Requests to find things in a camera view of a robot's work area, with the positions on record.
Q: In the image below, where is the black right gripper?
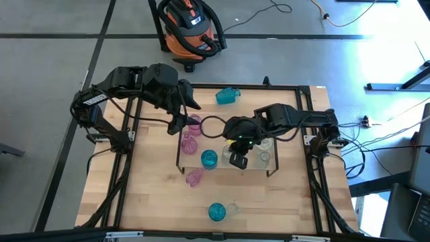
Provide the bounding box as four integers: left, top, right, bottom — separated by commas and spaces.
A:
224, 116, 265, 171

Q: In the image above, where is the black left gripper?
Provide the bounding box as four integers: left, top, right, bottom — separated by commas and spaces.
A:
159, 79, 202, 135

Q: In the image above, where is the pink ribbed cylinder glass vase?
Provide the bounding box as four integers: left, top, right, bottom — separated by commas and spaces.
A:
187, 113, 204, 137

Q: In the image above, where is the small clear glass vase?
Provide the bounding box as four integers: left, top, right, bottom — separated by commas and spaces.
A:
258, 151, 272, 169

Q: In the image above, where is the teal glass jar vase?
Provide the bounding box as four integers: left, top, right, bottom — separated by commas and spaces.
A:
200, 149, 219, 171

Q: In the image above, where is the pink swirl-ribbed glass vase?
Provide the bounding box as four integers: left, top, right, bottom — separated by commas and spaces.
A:
180, 132, 199, 156

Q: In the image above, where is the clear round glass vase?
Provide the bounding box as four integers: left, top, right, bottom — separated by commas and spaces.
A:
257, 136, 275, 151

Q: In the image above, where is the pink flared-mouth glass vase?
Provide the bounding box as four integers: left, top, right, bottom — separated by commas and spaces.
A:
185, 167, 206, 188

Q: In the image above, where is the teal diamond-pattern glass vase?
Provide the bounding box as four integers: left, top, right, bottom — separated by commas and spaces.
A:
215, 86, 242, 106

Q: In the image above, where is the clear smooth glass vase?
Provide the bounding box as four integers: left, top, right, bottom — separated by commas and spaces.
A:
225, 202, 240, 217

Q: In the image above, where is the teal embossed glass tumbler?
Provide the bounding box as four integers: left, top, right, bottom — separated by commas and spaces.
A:
208, 202, 226, 223

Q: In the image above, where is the orange and black shop vacuum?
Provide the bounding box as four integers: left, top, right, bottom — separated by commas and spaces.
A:
157, 0, 228, 73

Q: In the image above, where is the black vacuum wand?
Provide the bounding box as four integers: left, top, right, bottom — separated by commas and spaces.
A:
147, 0, 171, 53

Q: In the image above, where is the grey metal desk foot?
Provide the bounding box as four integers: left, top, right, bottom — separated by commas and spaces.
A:
365, 60, 430, 91

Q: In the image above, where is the grey floor object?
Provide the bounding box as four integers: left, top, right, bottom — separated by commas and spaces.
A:
0, 143, 26, 157

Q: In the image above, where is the grey computer monitor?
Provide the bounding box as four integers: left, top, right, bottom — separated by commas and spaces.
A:
408, 102, 430, 196

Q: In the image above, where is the black laptop keyboard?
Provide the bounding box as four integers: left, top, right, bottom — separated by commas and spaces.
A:
407, 196, 430, 241

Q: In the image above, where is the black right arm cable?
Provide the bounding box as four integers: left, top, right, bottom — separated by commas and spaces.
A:
199, 115, 303, 142

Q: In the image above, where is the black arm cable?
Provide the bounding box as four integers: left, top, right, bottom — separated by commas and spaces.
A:
199, 115, 303, 142
95, 87, 189, 127

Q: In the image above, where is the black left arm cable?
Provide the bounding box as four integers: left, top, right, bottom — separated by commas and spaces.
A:
95, 87, 189, 127

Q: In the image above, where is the black aluminium table frame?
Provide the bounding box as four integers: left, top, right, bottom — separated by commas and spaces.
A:
75, 75, 359, 242

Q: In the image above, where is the silver frame bracket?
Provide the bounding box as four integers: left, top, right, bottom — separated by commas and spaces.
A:
105, 231, 144, 240
291, 235, 332, 242

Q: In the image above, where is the black floor cable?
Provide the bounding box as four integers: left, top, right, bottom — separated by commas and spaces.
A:
223, 0, 293, 34

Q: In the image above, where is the black power cable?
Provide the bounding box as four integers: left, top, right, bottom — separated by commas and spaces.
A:
335, 122, 430, 181

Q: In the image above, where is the yellow floor cable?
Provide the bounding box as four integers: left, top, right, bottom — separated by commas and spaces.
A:
309, 0, 379, 28

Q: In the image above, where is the white cable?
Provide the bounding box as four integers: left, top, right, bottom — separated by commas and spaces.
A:
335, 114, 430, 151

